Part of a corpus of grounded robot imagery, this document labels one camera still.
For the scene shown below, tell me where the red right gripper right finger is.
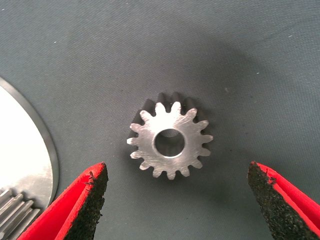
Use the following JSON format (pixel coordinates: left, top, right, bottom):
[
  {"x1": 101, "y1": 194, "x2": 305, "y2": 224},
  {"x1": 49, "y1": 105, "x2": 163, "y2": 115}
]
[{"x1": 247, "y1": 161, "x2": 320, "y2": 240}]

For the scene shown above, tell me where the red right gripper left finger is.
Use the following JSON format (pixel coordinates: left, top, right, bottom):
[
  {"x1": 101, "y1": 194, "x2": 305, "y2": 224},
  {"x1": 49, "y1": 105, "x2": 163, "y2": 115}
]
[{"x1": 17, "y1": 161, "x2": 109, "y2": 240}]

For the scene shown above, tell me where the small steel planetary gear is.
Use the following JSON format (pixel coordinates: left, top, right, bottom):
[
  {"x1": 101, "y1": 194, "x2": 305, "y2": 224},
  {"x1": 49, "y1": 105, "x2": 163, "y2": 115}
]
[
  {"x1": 0, "y1": 188, "x2": 42, "y2": 240},
  {"x1": 126, "y1": 91, "x2": 214, "y2": 180}
]

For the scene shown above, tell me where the round metal carrier plate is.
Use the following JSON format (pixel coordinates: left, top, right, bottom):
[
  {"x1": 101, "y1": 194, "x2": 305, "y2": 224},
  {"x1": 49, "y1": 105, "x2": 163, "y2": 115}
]
[{"x1": 0, "y1": 76, "x2": 60, "y2": 213}]

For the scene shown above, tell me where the dark grey table cloth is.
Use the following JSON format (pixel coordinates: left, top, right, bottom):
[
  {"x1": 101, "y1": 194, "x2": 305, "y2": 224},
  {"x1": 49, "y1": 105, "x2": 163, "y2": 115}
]
[{"x1": 0, "y1": 0, "x2": 320, "y2": 240}]

